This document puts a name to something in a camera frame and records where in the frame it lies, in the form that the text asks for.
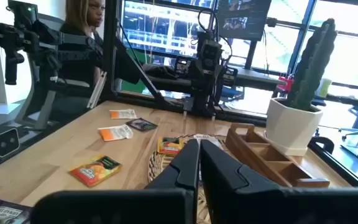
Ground dark computer monitor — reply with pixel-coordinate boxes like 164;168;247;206
216;0;273;42

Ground wooden tea organizer box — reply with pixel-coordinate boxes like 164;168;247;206
224;123;331;189

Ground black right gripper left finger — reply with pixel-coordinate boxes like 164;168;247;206
31;139;200;224

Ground white rods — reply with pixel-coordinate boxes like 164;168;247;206
86;70;108;110

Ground pale green cup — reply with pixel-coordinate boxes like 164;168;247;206
318;77;333;98

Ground small red object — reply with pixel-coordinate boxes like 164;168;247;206
277;73;294;93

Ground black clamp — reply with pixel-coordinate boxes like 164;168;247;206
308;136;335;155

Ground round woven straw placemat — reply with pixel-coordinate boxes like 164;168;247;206
147;133;229;224

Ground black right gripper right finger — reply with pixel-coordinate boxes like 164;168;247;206
200;139;358;224

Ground dark office desk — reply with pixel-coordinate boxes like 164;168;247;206
141;63;287;94

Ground person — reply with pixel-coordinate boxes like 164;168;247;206
57;0;107;91

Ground orange Ahmad mango tea packet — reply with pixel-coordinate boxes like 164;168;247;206
68;154;123;188
157;136;185;156

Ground white plant pot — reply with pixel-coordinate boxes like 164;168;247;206
265;97;324;157

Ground green cactus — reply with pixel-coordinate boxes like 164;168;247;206
286;17;338;112

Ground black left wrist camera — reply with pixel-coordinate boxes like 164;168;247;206
197;30;224;62

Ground large computer monitor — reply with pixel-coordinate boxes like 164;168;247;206
119;0;218;60

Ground dark blue Ahmad tea packet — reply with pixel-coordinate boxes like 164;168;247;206
125;118;158;133
0;198;33;224

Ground black boxy depth camera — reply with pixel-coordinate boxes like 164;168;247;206
0;125;21;162

